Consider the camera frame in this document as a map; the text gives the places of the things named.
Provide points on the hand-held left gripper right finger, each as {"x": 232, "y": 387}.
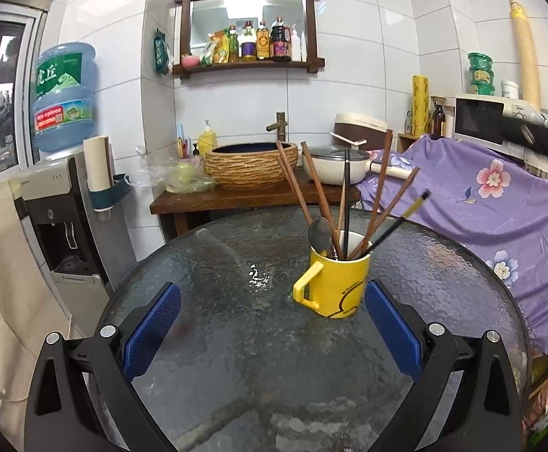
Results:
{"x": 391, "y": 329}

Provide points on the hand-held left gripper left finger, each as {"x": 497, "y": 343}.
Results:
{"x": 154, "y": 329}

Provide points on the yellow mug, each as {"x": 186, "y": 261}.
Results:
{"x": 339, "y": 287}

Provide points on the dark gold-banded chopstick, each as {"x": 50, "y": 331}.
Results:
{"x": 396, "y": 220}

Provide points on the black chopstick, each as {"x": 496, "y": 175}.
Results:
{"x": 346, "y": 197}

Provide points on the white jar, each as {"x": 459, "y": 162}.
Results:
{"x": 510, "y": 89}

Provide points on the white microwave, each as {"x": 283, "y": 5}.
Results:
{"x": 478, "y": 120}

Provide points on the tall beige roll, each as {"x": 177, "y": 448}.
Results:
{"x": 528, "y": 56}

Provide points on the purple floral cloth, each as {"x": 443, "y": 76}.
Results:
{"x": 481, "y": 226}

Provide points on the white canister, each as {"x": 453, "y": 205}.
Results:
{"x": 449, "y": 120}

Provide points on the brown glass bottle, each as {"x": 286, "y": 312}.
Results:
{"x": 437, "y": 125}

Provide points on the yellow wrap roll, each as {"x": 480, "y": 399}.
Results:
{"x": 421, "y": 103}

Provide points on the wooden crate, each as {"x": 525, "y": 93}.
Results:
{"x": 408, "y": 143}

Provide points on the small clear bottle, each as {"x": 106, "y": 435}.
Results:
{"x": 408, "y": 125}

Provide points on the wooden counter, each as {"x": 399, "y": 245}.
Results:
{"x": 236, "y": 200}

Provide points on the plastic bag with vegetables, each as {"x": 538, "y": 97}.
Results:
{"x": 179, "y": 176}

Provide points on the beige cloth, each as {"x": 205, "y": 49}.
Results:
{"x": 0, "y": 292}

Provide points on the white pan with lid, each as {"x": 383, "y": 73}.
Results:
{"x": 330, "y": 169}

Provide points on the water dispenser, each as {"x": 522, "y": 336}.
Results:
{"x": 48, "y": 188}

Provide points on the woven-textured basin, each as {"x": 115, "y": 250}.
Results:
{"x": 250, "y": 169}

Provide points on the brown white rice cooker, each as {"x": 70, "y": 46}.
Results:
{"x": 368, "y": 127}

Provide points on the yellow soap dispenser bottle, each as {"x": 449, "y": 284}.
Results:
{"x": 207, "y": 143}

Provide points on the bronze faucet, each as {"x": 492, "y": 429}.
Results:
{"x": 281, "y": 127}

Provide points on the blue water jug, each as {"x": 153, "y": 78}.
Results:
{"x": 64, "y": 99}

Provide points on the slim white squeeze bottle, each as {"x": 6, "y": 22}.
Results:
{"x": 304, "y": 47}

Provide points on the small pink bowl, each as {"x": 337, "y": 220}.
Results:
{"x": 190, "y": 60}

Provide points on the window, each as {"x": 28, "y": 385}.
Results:
{"x": 0, "y": 103}

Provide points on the yellow green snack packet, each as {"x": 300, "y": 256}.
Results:
{"x": 215, "y": 49}

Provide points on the dark soy sauce bottle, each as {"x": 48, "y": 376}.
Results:
{"x": 280, "y": 42}

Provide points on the green bottle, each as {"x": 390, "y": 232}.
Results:
{"x": 232, "y": 44}

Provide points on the yellow oil bottle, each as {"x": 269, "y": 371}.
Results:
{"x": 248, "y": 44}

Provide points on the wooden framed mirror shelf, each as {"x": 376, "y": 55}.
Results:
{"x": 184, "y": 28}

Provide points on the amber sauce bottle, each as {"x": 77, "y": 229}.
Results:
{"x": 263, "y": 42}

